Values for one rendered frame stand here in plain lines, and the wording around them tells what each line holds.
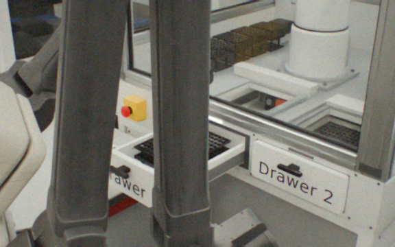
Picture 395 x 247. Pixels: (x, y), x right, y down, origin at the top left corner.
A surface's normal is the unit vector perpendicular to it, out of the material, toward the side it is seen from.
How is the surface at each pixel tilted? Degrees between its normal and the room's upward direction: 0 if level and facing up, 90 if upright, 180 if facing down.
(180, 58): 90
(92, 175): 89
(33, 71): 62
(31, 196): 0
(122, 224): 90
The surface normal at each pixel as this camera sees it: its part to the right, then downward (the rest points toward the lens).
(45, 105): 0.64, 0.69
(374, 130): -0.68, 0.31
